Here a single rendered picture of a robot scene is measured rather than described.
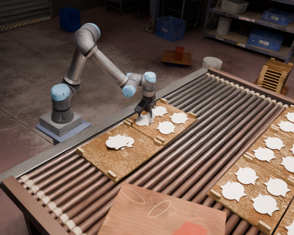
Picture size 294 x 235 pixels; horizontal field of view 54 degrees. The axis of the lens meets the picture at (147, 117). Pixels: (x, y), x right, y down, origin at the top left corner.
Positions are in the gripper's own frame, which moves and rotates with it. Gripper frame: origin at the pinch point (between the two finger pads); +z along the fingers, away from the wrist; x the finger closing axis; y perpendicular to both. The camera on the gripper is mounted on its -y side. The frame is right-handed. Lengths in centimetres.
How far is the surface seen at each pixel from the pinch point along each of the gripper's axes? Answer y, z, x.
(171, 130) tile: 4.3, -0.3, -20.4
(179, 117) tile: 20.6, -0.3, -16.1
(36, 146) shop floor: -15, 94, 129
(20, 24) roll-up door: 173, 89, 471
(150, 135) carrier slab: -9.0, 0.6, -13.5
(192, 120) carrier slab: 24.7, 0.5, -24.0
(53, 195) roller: -80, 3, -7
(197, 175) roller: -17, 2, -54
